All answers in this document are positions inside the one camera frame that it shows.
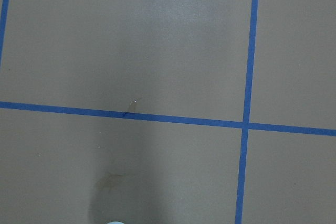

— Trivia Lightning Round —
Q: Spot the light blue plastic cup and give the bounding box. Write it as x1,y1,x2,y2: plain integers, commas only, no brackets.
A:
107,221,124,224

